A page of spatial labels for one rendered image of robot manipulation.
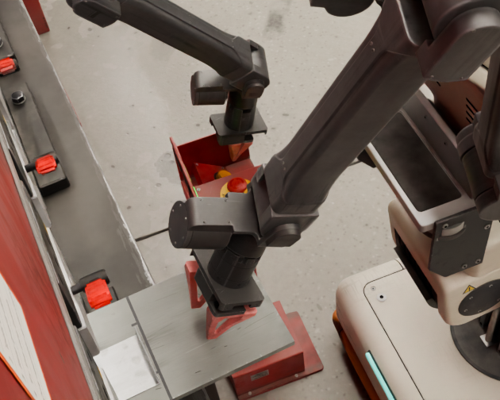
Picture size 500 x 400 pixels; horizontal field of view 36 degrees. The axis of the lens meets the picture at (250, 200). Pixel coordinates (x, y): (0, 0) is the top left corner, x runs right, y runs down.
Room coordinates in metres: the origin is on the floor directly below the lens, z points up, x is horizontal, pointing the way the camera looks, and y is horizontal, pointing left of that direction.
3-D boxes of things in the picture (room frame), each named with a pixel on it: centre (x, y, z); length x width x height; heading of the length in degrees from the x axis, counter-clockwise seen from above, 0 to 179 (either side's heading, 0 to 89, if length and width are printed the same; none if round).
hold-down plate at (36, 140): (1.10, 0.40, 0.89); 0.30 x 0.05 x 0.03; 18
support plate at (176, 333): (0.55, 0.12, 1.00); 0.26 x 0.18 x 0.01; 108
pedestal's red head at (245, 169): (1.01, 0.04, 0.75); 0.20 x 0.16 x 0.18; 13
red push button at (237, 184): (0.97, 0.02, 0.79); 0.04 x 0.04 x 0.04
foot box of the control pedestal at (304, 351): (1.02, 0.01, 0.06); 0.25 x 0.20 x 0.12; 103
